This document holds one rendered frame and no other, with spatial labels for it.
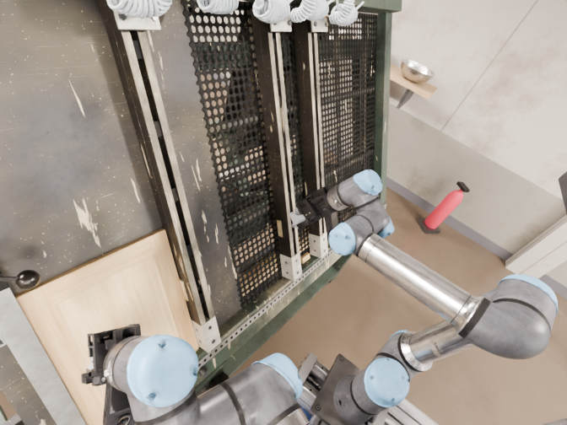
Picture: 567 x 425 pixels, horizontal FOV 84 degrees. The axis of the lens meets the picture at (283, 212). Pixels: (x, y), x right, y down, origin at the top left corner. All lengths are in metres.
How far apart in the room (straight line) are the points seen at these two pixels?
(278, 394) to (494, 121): 3.61
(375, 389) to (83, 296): 0.81
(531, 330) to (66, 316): 1.03
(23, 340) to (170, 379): 0.58
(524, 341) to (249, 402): 0.53
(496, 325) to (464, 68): 3.22
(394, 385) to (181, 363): 0.72
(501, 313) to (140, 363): 0.65
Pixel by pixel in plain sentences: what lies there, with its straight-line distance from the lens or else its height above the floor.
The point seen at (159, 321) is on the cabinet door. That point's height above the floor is 1.06.
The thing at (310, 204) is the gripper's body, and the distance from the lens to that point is 1.01.
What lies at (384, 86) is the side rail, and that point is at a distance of 2.02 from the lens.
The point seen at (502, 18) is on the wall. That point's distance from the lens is 3.75.
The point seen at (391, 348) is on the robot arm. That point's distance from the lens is 1.12.
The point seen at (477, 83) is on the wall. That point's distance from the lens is 3.81.
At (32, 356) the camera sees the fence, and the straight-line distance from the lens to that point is 0.99.
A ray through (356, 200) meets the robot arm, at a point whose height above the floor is 1.58.
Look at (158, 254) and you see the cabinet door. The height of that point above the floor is 1.25.
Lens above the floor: 2.09
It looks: 42 degrees down
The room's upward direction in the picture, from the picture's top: 24 degrees clockwise
